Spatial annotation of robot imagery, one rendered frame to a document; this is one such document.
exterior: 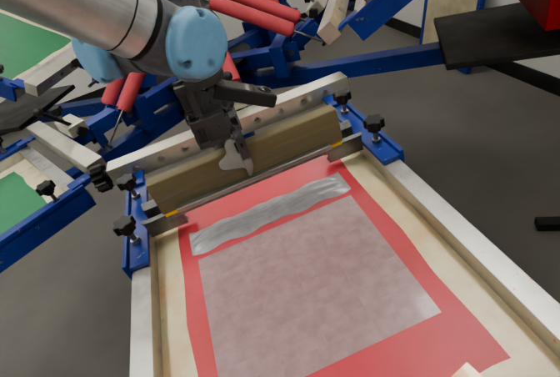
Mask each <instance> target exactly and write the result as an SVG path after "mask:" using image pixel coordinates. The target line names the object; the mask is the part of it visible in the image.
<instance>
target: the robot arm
mask: <svg viewBox="0 0 560 377"><path fill-rule="evenodd" d="M0 9H2V10H4V11H6V12H9V13H12V14H14V15H17V16H19V17H21V18H25V19H27V20H29V21H31V22H34V23H37V24H40V25H42V26H44V27H46V28H50V29H52V30H54V31H57V32H59V33H62V34H65V35H67V36H69V37H71V44H72V49H73V51H74V53H75V55H76V57H77V59H78V61H79V62H80V63H81V65H82V66H83V68H84V69H85V70H86V71H87V73H88V74H89V75H90V76H91V77H93V78H94V79H95V80H97V81H98V82H100V83H105V84H108V83H112V82H114V81H116V80H118V79H122V78H124V76H125V75H127V74H128V73H131V72H134V73H146V74H155V75H163V76H169V77H176V78H178V79H179V80H177V81H176V82H173V83H172V85H173V90H174V92H175V94H176V95H177V97H178V98H179V101H180V103H181V105H182V107H183V109H184V111H185V120H186V122H187V125H188V126H190V129H191V131H192V133H193V135H194V137H195V139H196V142H197V144H198V146H199V148H200V149H201V150H203V149H205V148H208V147H214V146H216V147H215V148H214V151H216V150H218V149H220V148H224V147H225V149H226V155H225V156H224V157H223V158H222V159H221V160H220V162H219V167H220V169H222V170H231V169H236V168H245V169H246V170H247V173H248V175H249V177H250V176H252V175H253V167H254V166H253V161H252V159H251V156H250V153H249V151H248V147H247V145H246V142H245V140H244V137H243V134H242V131H241V130H243V128H242V125H241V124H240V121H239V118H238V115H237V113H236V110H235V108H234V107H233V106H234V103H245V104H251V105H256V106H260V107H267V108H274V107H275V104H276V102H277V98H278V97H277V95H276V94H275V93H274V91H273V90H272V89H270V88H268V87H266V86H258V85H252V84H247V83H239V82H234V81H229V80H224V79H223V77H224V71H223V68H222V66H223V64H224V62H225V58H226V57H227V52H228V37H227V34H226V31H225V28H224V26H223V24H222V22H221V21H220V19H219V18H218V17H217V16H216V15H215V14H214V13H212V12H210V11H209V10H207V9H205V8H201V5H200V3H199V1H198V0H0ZM186 116H187V117H186ZM188 123H189V124H188ZM230 134H231V135H232V137H231V135H230ZM234 143H236V145H237V149H238V151H237V150H236V147H235V145H234Z"/></svg>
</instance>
